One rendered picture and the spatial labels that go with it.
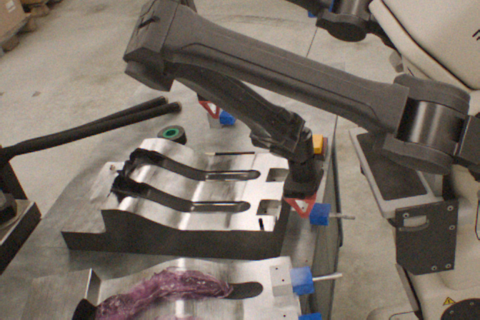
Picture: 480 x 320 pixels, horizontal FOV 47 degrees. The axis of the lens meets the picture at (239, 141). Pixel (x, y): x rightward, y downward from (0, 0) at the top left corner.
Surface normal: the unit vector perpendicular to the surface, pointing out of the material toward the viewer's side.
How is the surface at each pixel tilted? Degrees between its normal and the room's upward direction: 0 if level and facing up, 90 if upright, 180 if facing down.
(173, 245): 90
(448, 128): 58
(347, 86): 51
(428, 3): 42
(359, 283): 0
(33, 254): 0
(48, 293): 0
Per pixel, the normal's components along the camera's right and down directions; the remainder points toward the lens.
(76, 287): -0.16, -0.81
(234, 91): 0.78, 0.18
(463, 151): 0.33, -0.04
